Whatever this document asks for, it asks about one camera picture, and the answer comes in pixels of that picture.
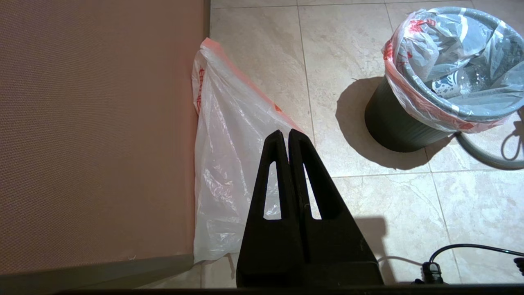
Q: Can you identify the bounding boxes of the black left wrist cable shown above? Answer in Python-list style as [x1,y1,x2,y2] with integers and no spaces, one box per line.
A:
[416,244,524,284]

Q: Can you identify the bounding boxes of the clear plastic bag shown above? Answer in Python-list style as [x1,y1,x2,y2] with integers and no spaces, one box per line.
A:
[382,7,524,134]

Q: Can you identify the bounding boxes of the clear plastic bottle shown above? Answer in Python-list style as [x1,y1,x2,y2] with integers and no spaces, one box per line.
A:
[430,66,494,100]

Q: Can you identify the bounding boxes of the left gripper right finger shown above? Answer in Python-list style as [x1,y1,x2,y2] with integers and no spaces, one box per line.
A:
[288,129,385,286]

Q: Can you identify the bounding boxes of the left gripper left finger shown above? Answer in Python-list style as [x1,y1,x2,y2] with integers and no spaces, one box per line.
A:
[237,130,305,286]

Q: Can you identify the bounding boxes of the black round trash bin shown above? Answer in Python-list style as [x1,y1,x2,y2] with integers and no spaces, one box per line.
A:
[364,76,463,153]

